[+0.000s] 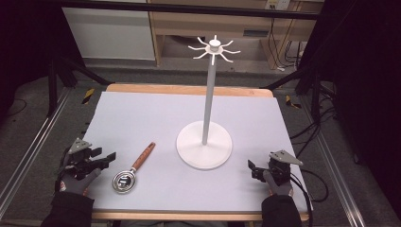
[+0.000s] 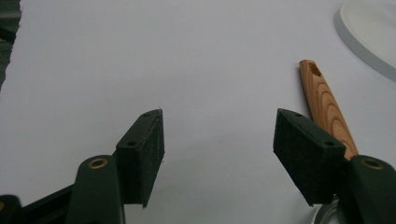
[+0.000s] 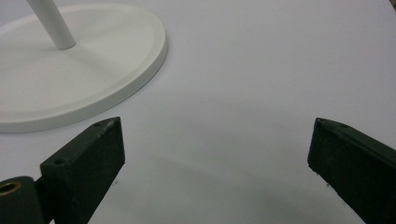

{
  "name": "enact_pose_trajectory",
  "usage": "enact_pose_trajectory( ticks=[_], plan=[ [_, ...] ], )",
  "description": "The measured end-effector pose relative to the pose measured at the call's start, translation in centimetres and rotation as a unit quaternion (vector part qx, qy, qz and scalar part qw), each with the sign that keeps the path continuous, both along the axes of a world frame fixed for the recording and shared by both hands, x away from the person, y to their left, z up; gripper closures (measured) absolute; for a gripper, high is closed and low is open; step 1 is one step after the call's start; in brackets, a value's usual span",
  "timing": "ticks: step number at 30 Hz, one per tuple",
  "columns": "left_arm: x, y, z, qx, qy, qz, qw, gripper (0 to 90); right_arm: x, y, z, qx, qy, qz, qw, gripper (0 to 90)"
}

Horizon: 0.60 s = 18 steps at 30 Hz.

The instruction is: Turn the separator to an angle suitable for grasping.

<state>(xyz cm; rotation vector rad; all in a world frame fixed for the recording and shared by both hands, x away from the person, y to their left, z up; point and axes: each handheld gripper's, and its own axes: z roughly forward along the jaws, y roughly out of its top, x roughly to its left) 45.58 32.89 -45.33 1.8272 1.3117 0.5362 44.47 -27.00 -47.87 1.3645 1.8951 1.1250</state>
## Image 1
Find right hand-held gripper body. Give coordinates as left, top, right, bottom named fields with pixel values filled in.
left=257, top=149, right=305, bottom=187

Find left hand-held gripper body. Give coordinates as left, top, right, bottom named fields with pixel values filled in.
left=63, top=137, right=106, bottom=182

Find metal strainer with wooden handle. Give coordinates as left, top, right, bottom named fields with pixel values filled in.
left=112, top=141, right=157, bottom=194

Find white hook rack stand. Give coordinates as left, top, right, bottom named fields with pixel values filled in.
left=175, top=34, right=242, bottom=171

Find person's right hand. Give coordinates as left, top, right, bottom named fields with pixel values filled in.
left=262, top=169, right=295, bottom=199

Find person's left hand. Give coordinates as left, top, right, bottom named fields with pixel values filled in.
left=58, top=166, right=102, bottom=197

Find yellow black tape strip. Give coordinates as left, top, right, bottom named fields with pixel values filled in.
left=81, top=87, right=96, bottom=106
left=285, top=95, right=303, bottom=111

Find white table mat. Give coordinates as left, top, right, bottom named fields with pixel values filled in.
left=82, top=91, right=314, bottom=214

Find black metal stand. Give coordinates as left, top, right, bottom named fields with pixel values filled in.
left=46, top=56, right=112, bottom=118
left=259, top=66, right=337, bottom=123

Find wooden table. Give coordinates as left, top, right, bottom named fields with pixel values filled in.
left=90, top=82, right=311, bottom=222

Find white cabinet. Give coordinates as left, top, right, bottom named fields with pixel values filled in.
left=61, top=7, right=156, bottom=61

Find black curtain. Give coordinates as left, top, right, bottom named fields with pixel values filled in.
left=299, top=0, right=401, bottom=219
left=0, top=0, right=65, bottom=114

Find white power strip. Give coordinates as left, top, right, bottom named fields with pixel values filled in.
left=265, top=0, right=290, bottom=10

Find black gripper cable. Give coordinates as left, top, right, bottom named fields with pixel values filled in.
left=288, top=171, right=315, bottom=227

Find black looped cable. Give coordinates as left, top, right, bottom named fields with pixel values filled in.
left=299, top=168, right=330, bottom=203

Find aluminium floor rail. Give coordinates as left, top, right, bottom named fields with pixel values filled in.
left=298, top=94, right=367, bottom=227
left=0, top=86, right=73, bottom=219

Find black floor cables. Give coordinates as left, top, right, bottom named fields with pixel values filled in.
left=288, top=105, right=339, bottom=159

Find black hanging cables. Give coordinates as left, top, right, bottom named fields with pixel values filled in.
left=267, top=18, right=305, bottom=72

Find black horizontal frame bar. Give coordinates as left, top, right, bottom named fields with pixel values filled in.
left=59, top=0, right=320, bottom=21

